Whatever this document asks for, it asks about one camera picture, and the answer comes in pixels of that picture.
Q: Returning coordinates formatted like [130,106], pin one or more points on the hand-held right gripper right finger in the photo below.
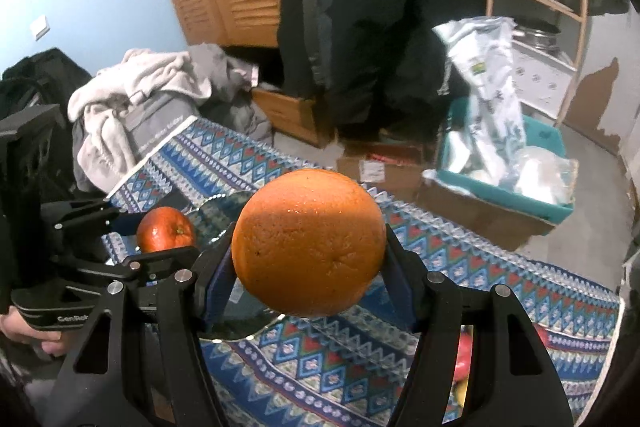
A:
[402,292]

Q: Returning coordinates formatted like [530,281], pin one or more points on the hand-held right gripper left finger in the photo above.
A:
[220,292]

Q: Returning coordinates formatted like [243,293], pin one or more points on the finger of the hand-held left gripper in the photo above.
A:
[160,259]
[85,213]

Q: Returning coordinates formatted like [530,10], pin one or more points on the small orange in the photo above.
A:
[162,232]

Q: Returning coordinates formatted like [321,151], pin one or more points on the clear glass plate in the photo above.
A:
[220,217]

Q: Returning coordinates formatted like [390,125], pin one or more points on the red apple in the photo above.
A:
[465,352]

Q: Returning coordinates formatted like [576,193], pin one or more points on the orange tomatoes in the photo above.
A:
[310,247]

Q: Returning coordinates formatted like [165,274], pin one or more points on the yellow pear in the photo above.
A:
[460,394]

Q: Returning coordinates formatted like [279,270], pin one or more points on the person's left hand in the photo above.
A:
[30,332]

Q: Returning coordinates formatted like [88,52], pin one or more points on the large cardboard box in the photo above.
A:
[475,212]

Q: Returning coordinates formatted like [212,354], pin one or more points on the blue patterned blanket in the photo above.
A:
[325,372]

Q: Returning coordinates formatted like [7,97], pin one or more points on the grey sweatpants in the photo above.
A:
[160,122]

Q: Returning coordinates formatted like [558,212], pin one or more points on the small cardboard box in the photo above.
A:
[385,172]

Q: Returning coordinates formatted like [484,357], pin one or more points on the black backpack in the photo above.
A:
[45,77]

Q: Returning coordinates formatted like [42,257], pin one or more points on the white fleece towel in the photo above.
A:
[125,77]

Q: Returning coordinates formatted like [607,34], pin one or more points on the clear plastic bag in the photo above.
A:
[542,174]

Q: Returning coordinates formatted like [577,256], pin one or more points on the wooden drawer box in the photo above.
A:
[285,112]

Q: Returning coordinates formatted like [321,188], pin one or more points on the grey crumpled clothing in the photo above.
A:
[225,77]

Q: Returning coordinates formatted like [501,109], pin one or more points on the teal plastic bin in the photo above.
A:
[542,134]

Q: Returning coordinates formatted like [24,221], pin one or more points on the white printed plastic bag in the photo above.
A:
[492,97]

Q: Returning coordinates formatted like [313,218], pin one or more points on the white patterned storage box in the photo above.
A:
[537,77]

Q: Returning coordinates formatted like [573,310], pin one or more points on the black hanging coat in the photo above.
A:
[390,17]

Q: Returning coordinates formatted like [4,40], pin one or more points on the round metal sieve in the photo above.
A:
[535,34]

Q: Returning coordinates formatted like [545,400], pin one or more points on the grey hanging jacket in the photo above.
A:
[312,7]

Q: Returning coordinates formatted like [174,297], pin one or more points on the wooden shelf rack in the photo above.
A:
[584,7]

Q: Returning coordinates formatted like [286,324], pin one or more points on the white light switch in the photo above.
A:
[40,27]

